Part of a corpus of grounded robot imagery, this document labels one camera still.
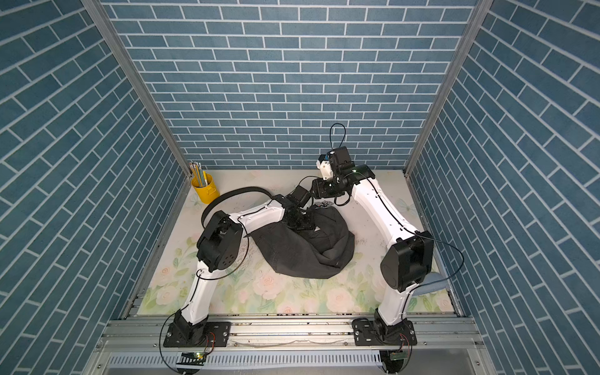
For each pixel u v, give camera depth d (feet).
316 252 2.77
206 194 3.36
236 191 3.63
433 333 2.47
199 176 3.34
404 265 1.49
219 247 1.83
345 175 1.89
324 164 2.48
